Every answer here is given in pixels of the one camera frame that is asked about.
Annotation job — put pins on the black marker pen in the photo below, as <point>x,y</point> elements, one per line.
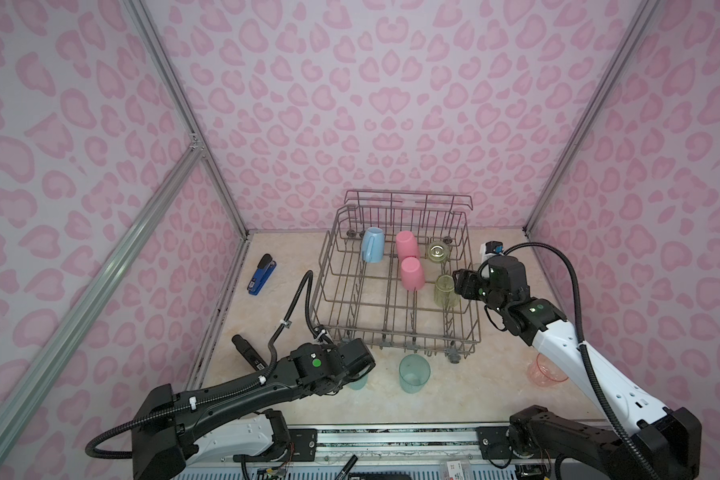
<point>345,471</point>

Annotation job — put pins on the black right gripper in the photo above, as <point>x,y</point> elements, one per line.
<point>467,278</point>

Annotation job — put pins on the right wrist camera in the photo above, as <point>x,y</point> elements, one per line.
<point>491,248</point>

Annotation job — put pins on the teal translucent cup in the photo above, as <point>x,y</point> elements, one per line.
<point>360,383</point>
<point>414,372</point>

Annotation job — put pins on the black stapler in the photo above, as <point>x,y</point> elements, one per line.
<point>248,352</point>

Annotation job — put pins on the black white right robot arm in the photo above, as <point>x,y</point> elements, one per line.
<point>645,439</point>

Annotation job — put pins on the magenta plastic cup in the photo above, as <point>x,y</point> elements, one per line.
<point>412,274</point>

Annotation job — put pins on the white blue ceramic mug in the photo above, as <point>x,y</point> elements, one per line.
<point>373,244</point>

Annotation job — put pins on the blue stapler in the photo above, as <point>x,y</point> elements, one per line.
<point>261,275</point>

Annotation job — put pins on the pink plastic cup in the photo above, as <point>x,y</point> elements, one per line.
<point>407,245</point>

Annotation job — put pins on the bright green translucent cup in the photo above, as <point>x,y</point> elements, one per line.
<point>444,292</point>

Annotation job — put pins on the grey wire dish rack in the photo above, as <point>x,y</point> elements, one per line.
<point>355,299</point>

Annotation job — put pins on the light pink translucent cup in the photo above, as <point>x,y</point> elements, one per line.
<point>542,372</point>

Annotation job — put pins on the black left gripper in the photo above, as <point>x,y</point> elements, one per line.
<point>358,377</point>

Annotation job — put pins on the yellow-green translucent cup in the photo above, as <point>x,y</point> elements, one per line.
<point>438,252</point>

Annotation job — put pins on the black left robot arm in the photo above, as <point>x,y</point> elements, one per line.
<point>176,421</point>

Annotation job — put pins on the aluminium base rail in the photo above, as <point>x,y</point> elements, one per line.
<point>266,437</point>

